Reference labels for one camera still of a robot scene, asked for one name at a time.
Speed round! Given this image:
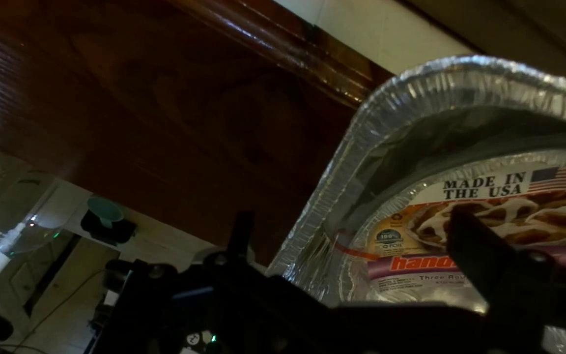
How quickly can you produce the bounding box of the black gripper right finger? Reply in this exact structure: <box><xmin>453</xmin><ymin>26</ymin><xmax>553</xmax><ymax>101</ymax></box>
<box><xmin>443</xmin><ymin>207</ymin><xmax>566</xmax><ymax>323</ymax></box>

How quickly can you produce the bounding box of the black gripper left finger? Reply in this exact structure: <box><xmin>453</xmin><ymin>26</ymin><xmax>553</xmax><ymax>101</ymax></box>
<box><xmin>225</xmin><ymin>209</ymin><xmax>257</xmax><ymax>262</ymax></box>

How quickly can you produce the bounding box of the aluminium foil container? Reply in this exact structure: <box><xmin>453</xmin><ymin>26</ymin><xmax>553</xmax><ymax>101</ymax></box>
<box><xmin>266</xmin><ymin>54</ymin><xmax>566</xmax><ymax>354</ymax></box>

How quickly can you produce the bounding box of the teal cap black base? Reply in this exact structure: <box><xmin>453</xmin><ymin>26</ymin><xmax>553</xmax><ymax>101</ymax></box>
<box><xmin>78</xmin><ymin>193</ymin><xmax>139</xmax><ymax>248</ymax></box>

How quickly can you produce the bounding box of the dark wooden shelf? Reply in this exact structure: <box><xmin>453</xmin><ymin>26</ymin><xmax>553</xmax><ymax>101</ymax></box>
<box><xmin>0</xmin><ymin>0</ymin><xmax>396</xmax><ymax>268</ymax></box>

